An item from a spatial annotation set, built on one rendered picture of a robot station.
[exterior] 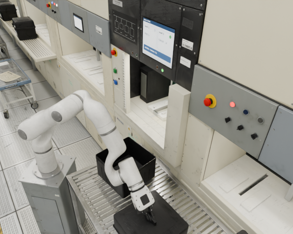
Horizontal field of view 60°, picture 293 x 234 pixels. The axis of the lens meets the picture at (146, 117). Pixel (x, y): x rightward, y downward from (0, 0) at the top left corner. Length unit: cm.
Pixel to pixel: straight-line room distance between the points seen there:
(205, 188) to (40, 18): 394
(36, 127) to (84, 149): 163
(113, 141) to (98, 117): 14
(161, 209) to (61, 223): 89
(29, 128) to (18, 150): 178
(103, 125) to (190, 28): 61
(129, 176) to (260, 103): 69
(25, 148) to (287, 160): 280
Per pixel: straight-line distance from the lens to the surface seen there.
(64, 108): 124
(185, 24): 129
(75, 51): 341
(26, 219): 263
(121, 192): 159
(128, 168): 131
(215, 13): 118
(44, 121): 147
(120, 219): 142
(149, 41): 155
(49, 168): 180
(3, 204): 282
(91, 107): 119
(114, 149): 124
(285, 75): 103
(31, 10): 472
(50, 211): 201
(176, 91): 136
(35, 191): 189
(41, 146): 168
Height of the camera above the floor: 205
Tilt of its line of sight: 35 degrees down
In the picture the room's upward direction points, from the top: 2 degrees clockwise
